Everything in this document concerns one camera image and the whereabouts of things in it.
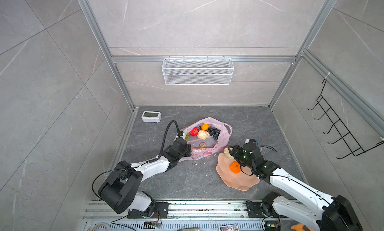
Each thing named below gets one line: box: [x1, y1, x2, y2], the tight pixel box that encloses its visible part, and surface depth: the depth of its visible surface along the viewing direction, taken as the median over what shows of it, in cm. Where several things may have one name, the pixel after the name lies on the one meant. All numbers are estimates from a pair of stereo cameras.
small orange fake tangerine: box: [201, 123, 210, 131], surface depth 102 cm
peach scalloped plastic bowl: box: [216, 152, 260, 191], surface depth 85 cm
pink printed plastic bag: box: [174, 117, 233, 161], surface depth 99 cm
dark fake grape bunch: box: [198, 126, 222, 141], surface depth 101 cm
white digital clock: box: [141, 111, 162, 123], surface depth 110 cm
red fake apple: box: [189, 126, 200, 137], surface depth 100 cm
